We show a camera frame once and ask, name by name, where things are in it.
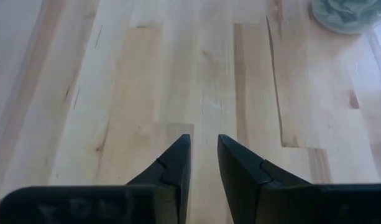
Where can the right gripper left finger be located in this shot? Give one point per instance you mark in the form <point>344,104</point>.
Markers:
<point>165,199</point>

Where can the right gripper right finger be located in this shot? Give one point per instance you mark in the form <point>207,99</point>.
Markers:
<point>255,199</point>

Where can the clear plastic cup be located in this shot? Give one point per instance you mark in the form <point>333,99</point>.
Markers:
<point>327,21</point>

